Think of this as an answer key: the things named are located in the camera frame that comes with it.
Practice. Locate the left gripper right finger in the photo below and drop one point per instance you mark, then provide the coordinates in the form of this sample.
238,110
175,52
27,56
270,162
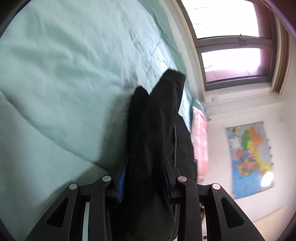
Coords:
172,174

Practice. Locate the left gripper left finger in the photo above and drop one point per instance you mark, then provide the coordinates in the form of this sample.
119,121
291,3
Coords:
118,174

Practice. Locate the black hooded jacket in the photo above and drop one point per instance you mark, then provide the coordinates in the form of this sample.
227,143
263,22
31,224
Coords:
155,130

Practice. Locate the pink patterned pillow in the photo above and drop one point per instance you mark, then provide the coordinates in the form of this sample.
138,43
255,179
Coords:
200,143

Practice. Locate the teal quilted bed cover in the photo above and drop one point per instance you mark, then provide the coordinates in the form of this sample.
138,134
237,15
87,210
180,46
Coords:
68,71

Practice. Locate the dark framed window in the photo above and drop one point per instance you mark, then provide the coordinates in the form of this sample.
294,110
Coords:
235,41

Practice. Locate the colourful wall map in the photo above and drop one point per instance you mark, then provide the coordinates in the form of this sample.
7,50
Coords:
251,160

